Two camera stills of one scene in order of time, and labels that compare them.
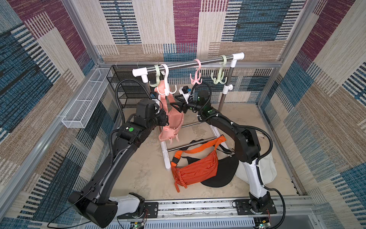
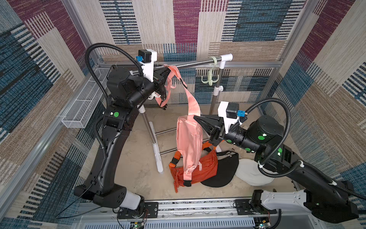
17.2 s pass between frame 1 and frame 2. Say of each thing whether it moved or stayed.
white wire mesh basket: stayed
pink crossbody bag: moved
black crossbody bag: stayed
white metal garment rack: moved
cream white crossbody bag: stayed
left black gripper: moved
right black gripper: moved
